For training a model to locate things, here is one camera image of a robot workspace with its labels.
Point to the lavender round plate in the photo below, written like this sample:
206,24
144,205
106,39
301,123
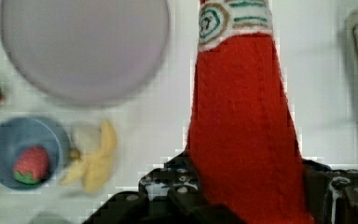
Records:
87,52

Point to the light red toy strawberry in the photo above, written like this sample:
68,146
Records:
32,166

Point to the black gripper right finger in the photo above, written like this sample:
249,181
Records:
332,194

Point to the red plush ketchup bottle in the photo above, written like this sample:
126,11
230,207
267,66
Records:
241,137

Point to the green plate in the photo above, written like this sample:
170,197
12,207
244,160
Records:
48,218

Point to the yellow plush peeled banana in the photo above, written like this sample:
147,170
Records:
94,169

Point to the blue bowl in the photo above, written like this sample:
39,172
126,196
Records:
21,133

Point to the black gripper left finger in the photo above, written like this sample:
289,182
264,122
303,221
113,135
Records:
172,194

